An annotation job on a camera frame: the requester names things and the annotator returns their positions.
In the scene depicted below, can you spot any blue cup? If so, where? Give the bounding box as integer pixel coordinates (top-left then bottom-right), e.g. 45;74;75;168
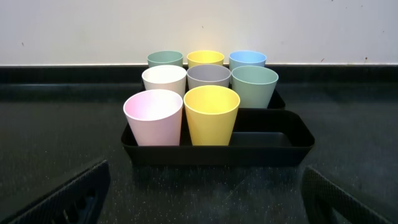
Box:
228;50;267;71

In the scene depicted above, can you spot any white cup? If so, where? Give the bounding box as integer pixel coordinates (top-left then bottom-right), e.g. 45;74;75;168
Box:
141;64;188;99

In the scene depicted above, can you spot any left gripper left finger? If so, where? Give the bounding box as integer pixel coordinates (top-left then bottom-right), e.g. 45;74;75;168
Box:
0;160;111;224

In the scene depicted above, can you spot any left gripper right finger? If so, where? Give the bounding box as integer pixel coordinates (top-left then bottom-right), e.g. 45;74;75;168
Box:
300;166;395;224

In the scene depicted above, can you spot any black tray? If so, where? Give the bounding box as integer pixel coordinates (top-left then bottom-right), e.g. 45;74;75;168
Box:
121;80;315;167

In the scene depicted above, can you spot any yellow cup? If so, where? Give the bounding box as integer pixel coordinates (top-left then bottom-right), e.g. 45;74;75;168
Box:
183;85;241;147
186;50;225;68

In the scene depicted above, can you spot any pink cup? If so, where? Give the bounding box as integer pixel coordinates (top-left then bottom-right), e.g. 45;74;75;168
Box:
123;88;184;147

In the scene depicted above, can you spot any green cup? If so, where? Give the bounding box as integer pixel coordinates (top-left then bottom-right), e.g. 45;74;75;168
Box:
146;50;184;68
231;65;279;110

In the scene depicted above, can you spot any grey cup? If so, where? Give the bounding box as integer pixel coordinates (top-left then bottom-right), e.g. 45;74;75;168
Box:
186;63;232;91

